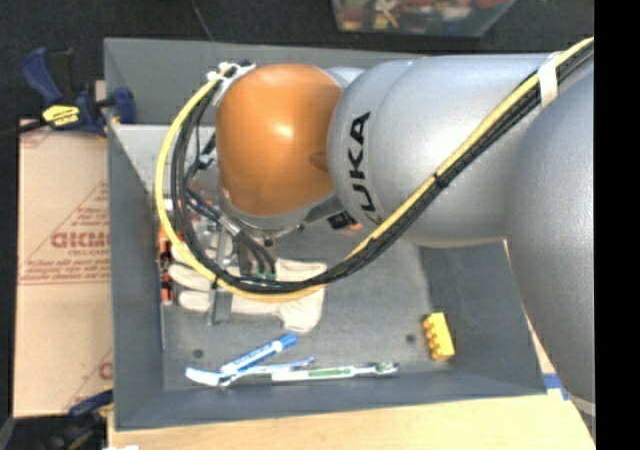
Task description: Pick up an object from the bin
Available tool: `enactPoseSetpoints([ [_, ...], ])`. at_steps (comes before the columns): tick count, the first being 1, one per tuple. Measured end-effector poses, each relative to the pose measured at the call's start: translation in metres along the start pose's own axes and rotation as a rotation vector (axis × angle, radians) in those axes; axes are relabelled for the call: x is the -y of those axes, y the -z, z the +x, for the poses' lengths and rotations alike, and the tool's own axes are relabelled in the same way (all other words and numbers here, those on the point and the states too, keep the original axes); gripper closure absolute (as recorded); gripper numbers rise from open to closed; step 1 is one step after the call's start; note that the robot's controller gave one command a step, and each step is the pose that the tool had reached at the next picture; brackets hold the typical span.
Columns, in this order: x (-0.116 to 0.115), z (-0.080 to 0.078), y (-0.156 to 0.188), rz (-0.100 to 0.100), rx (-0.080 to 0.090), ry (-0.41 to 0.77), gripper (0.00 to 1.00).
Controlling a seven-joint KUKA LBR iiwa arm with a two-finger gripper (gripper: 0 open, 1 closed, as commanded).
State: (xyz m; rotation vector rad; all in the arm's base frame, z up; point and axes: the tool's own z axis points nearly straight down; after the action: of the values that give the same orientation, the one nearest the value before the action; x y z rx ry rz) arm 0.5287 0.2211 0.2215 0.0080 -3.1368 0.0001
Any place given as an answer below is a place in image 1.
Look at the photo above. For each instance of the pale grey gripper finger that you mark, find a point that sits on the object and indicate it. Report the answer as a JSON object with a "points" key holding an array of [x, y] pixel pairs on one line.
{"points": [[221, 307]]}

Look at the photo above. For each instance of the blue and white marker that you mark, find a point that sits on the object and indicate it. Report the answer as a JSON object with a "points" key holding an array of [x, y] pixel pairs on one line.
{"points": [[260, 352]]}

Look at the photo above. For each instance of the white and blue toothbrush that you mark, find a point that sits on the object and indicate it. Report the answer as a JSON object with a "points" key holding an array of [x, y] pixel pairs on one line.
{"points": [[210, 376]]}

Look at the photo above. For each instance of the white work glove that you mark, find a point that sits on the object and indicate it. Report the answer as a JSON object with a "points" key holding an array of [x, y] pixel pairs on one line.
{"points": [[300, 303]]}

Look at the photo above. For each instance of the white and green toothbrush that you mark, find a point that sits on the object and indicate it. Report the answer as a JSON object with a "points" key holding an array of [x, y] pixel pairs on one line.
{"points": [[340, 371]]}

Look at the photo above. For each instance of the grey metal bin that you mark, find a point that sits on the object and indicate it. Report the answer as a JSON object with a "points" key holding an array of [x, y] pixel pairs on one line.
{"points": [[370, 298]]}

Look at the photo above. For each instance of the brown cardboard board red print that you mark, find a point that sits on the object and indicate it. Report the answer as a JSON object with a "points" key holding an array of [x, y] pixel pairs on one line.
{"points": [[60, 218]]}

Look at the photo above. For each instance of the yellow toy brick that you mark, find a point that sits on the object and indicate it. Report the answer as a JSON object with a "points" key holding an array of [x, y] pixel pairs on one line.
{"points": [[440, 336]]}

